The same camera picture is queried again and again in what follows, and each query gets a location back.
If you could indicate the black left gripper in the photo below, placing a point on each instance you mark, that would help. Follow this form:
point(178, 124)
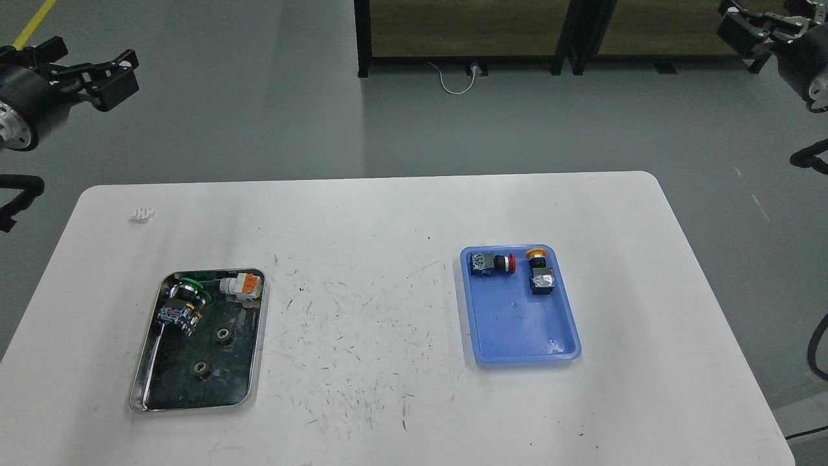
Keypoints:
point(32, 108)

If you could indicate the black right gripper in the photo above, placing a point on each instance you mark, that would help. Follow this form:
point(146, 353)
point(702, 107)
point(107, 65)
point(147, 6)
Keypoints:
point(798, 39)

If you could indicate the black gear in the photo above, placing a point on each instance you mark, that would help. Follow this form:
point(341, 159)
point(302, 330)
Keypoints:
point(224, 336)
point(201, 370)

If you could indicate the silver metal tray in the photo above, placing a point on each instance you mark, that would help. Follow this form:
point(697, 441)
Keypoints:
point(163, 381)

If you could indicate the blue plastic tray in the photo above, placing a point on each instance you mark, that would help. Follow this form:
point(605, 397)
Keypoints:
point(508, 325)

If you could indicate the right wooden cabinet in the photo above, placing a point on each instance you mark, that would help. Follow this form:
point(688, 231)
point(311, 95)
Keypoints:
point(655, 31)

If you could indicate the wooden cabinet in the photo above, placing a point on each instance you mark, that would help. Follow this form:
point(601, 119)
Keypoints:
point(466, 32)
point(655, 31)

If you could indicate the small white plastic clip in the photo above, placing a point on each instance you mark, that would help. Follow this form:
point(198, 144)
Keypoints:
point(142, 215)

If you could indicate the orange white connector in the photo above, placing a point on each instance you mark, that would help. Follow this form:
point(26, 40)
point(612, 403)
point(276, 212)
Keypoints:
point(244, 289)

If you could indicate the left wooden cabinet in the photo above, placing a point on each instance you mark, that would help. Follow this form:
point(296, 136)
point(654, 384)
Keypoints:
point(466, 32)

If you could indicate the green push button switch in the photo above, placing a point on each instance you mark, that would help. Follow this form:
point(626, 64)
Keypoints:
point(182, 306)

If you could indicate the yellow push button switch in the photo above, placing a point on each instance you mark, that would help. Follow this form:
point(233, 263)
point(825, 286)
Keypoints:
point(541, 276)

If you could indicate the red push button switch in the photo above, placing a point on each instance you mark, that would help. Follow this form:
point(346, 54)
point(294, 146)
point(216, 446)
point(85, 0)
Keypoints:
point(486, 263)

